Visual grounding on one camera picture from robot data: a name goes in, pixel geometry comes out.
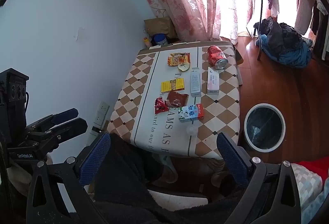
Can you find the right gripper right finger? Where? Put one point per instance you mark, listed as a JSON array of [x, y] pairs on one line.
[[271, 194]]

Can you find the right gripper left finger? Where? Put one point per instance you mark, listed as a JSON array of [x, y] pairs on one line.
[[45, 203]]

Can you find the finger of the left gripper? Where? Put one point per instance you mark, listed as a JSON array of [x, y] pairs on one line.
[[65, 131], [67, 113]]

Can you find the red snack wrapper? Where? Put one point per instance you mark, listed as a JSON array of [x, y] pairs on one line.
[[160, 106]]

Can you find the brown foil wrapper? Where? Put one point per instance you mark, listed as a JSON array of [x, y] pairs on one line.
[[176, 100]]

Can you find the yellow cigarette box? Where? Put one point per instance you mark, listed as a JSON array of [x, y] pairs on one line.
[[172, 85]]

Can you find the milk carton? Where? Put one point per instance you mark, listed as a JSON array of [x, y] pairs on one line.
[[191, 113]]

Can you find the red cola can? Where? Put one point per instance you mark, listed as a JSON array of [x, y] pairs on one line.
[[216, 57]]

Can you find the white round trash bin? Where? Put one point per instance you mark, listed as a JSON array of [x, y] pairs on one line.
[[264, 128]]

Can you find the clear plastic cup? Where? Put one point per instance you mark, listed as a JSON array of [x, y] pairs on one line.
[[192, 130]]

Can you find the small yellow bottle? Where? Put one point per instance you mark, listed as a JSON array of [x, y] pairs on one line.
[[147, 42]]

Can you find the orange snack bag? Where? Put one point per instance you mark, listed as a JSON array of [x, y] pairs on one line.
[[178, 58]]

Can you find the blue lidded jar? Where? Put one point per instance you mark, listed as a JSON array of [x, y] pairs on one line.
[[160, 39]]

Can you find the white pink medicine box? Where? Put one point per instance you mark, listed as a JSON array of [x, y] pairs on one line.
[[212, 81]]

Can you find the brown paper bag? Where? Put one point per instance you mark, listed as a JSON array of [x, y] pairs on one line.
[[162, 25]]

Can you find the pile of dark clothes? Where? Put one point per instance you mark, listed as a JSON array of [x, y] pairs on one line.
[[283, 44]]

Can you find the black wall plug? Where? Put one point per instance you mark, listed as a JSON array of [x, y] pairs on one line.
[[96, 129]]

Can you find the white wall sockets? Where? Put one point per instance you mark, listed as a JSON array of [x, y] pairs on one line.
[[100, 117]]

